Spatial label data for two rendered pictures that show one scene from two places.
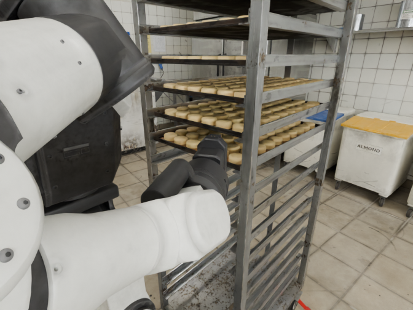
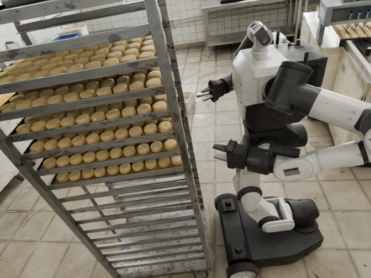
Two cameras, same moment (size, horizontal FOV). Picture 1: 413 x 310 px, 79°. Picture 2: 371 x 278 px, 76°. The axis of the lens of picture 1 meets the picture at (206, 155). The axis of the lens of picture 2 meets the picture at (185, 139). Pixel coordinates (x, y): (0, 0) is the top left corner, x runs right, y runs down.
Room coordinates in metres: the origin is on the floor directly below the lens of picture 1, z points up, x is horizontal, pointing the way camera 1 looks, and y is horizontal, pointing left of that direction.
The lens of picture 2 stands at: (1.31, 0.74, 1.74)
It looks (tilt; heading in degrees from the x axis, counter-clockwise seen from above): 39 degrees down; 231
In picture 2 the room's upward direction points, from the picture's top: 12 degrees counter-clockwise
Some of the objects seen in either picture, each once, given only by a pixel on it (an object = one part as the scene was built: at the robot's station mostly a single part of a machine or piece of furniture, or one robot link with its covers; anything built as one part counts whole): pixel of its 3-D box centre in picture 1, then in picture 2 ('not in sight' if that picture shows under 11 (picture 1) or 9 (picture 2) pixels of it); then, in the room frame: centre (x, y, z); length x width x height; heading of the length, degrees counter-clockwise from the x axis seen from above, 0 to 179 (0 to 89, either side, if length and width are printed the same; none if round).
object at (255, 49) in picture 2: not in sight; (259, 37); (0.51, 0.28, 1.45); 0.10 x 0.07 x 0.09; 47
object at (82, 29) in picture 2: not in sight; (74, 34); (-0.32, -3.70, 0.90); 0.44 x 0.36 x 0.20; 137
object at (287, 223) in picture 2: not in sight; (273, 214); (0.41, 0.38, 0.28); 0.21 x 0.20 x 0.13; 137
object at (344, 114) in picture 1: (315, 139); not in sight; (2.87, -1.32, 0.38); 0.64 x 0.54 x 0.77; 131
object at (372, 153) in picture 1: (375, 155); not in sight; (2.36, -1.72, 0.38); 0.64 x 0.54 x 0.77; 129
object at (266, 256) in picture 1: (278, 242); (149, 176); (0.84, -0.30, 0.60); 0.64 x 0.03 x 0.03; 137
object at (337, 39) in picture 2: not in sight; (326, 22); (-1.67, -0.18, 0.88); 1.28 x 0.01 x 0.07; 30
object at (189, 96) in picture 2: not in sight; (184, 101); (-0.58, -1.48, 0.08); 0.30 x 0.22 x 0.16; 24
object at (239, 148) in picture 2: not in sight; (245, 156); (0.78, 0.40, 1.13); 0.12 x 0.10 x 0.13; 107
